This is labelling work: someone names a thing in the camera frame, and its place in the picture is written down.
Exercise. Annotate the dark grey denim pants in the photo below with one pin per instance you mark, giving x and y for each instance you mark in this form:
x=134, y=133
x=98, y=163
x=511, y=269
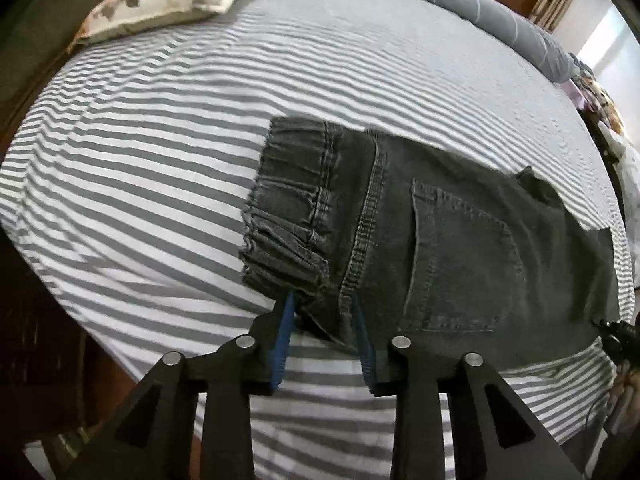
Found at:
x=450, y=260

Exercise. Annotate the pile of colourful clothes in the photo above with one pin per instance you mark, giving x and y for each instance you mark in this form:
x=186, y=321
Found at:
x=602, y=105

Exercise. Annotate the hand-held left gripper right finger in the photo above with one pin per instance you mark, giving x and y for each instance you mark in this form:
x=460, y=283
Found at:
x=367, y=360

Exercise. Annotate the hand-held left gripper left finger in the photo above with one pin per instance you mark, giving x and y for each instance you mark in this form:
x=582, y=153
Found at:
x=281, y=352

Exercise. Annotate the carved dark wooden headboard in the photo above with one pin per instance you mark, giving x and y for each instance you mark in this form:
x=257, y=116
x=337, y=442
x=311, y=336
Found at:
x=45, y=35

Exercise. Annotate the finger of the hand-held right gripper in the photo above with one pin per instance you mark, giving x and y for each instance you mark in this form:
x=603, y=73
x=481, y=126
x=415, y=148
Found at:
x=620, y=334

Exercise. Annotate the grey white striped bed sheet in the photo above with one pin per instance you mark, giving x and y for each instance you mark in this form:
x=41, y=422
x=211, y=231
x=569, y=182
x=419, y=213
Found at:
x=150, y=160

